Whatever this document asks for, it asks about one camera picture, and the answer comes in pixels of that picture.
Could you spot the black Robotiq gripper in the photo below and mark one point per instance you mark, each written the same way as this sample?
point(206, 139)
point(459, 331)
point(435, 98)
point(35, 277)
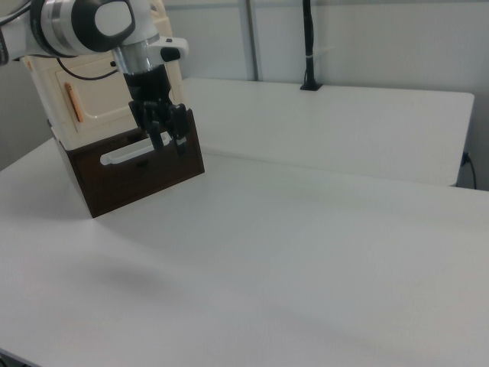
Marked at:
point(147, 86)

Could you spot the cream cabinet door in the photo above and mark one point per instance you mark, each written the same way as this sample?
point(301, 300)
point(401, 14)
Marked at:
point(99, 95)

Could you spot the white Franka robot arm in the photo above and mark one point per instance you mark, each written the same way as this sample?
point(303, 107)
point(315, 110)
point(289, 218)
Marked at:
point(76, 26)

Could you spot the cream plastic cabinet body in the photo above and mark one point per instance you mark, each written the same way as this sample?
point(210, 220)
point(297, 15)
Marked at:
point(42, 107)

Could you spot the dark brown drawer base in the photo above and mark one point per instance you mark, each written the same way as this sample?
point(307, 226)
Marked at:
point(133, 183)

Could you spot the grey window frame post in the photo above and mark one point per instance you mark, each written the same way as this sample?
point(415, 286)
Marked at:
point(254, 38)

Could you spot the black camera pole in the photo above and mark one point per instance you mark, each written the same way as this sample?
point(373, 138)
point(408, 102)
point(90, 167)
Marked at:
point(309, 46)

